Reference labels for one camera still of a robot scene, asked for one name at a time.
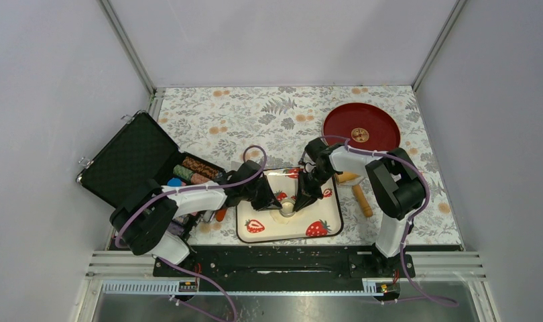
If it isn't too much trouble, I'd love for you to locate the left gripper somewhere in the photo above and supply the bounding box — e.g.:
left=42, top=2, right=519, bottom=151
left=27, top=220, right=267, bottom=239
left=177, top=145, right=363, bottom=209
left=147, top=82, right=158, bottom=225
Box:
left=243, top=176, right=281, bottom=213

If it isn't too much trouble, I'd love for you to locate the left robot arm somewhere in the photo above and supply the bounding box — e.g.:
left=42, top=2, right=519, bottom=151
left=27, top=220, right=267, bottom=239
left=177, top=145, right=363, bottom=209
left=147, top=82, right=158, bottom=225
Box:
left=110, top=160, right=282, bottom=276

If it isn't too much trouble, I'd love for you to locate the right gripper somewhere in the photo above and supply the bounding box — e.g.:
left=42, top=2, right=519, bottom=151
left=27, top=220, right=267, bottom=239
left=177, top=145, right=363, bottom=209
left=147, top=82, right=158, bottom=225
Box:
left=294, top=167, right=335, bottom=213

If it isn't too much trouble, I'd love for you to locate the red round lacquer tray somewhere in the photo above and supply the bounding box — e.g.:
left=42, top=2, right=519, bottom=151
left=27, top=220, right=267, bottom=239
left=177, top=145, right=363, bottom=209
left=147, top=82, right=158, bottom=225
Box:
left=322, top=103, right=401, bottom=151

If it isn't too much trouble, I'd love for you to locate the strawberry print tray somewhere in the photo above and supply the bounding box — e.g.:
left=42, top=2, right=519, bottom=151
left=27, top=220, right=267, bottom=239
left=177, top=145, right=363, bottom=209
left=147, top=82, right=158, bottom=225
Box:
left=236, top=168, right=343, bottom=244

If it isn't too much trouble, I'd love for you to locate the floral tablecloth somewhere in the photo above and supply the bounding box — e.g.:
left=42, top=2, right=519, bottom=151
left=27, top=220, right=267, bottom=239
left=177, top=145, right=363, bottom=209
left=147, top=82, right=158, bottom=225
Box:
left=152, top=86, right=463, bottom=247

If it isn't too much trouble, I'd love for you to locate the wooden dough roller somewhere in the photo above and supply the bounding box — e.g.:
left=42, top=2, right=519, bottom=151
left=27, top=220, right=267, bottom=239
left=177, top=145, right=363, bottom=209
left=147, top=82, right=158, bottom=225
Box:
left=335, top=172, right=373, bottom=218

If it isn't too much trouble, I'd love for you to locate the scraper with wooden handle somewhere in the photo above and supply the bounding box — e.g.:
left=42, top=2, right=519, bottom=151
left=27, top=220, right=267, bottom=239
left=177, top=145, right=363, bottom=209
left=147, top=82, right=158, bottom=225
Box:
left=216, top=160, right=259, bottom=222

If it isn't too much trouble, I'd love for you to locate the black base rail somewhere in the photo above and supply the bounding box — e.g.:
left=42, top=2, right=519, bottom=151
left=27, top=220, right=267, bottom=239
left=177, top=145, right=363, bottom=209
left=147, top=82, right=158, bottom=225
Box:
left=180, top=246, right=416, bottom=292

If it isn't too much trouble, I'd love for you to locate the black poker chip case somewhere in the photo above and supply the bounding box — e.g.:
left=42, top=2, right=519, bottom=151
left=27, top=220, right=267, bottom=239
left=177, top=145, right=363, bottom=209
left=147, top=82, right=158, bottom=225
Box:
left=75, top=110, right=230, bottom=236

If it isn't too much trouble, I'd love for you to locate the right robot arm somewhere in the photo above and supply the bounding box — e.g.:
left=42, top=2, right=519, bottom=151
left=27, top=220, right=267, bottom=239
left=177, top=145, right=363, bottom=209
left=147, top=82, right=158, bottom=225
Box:
left=293, top=138, right=429, bottom=276

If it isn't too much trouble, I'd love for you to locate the blue poker chip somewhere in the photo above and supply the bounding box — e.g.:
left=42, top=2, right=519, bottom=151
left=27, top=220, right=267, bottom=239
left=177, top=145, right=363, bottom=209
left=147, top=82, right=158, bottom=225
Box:
left=166, top=178, right=185, bottom=187

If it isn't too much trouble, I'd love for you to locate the metal ring cutter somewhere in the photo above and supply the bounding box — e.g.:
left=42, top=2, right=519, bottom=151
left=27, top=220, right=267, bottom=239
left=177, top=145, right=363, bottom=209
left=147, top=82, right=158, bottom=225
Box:
left=279, top=198, right=296, bottom=218

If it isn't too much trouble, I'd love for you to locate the white dough ball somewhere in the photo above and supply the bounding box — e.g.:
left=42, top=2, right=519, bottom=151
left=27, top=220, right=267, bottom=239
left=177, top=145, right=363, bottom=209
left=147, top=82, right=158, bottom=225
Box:
left=270, top=202, right=302, bottom=225

